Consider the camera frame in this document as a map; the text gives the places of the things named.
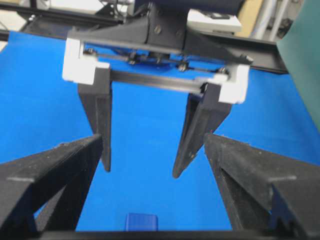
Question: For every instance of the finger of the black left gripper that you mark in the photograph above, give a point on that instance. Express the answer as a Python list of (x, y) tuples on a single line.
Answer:
[(203, 115), (96, 100)]

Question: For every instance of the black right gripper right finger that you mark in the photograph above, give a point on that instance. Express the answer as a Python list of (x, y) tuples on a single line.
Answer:
[(262, 190)]

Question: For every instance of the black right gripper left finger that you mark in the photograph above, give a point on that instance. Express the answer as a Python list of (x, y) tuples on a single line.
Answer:
[(46, 191)]

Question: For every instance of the green backdrop curtain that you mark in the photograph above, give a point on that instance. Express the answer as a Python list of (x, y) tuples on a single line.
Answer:
[(300, 48)]

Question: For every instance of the blue block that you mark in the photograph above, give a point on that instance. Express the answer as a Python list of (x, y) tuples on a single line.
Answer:
[(140, 222)]

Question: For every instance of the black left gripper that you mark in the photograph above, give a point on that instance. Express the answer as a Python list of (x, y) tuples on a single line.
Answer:
[(161, 28)]

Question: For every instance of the white box on shelf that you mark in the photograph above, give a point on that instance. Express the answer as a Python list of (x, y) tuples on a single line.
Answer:
[(208, 22)]

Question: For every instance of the black aluminium table frame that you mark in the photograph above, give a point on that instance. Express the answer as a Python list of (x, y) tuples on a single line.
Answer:
[(55, 24)]

